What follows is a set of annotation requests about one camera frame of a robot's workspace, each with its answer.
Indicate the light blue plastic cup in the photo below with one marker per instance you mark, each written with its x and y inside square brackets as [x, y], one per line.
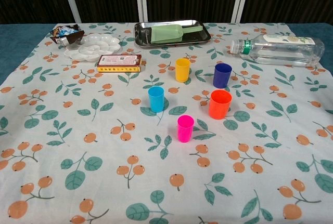
[156, 99]

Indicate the yellow plastic cup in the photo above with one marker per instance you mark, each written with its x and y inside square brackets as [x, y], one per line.
[182, 70]

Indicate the pink plastic cup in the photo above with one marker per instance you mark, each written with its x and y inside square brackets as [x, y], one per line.
[185, 129]

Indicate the dark blue plastic cup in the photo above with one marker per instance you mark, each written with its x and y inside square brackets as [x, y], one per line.
[222, 76]

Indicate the orange plastic cup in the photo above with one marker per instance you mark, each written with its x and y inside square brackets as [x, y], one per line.
[219, 104]

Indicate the red yellow card box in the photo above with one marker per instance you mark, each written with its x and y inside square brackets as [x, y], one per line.
[117, 61]

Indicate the green plastic scoop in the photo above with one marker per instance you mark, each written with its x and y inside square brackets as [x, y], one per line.
[164, 34]

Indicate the floral fruit print tablecloth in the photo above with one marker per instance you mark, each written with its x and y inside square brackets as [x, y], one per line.
[104, 130]

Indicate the stainless steel tray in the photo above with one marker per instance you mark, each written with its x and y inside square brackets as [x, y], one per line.
[197, 37]

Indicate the white flower paint palette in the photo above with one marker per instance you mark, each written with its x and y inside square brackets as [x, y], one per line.
[96, 47]

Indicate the clear plastic water bottle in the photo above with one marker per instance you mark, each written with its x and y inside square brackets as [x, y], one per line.
[281, 52]

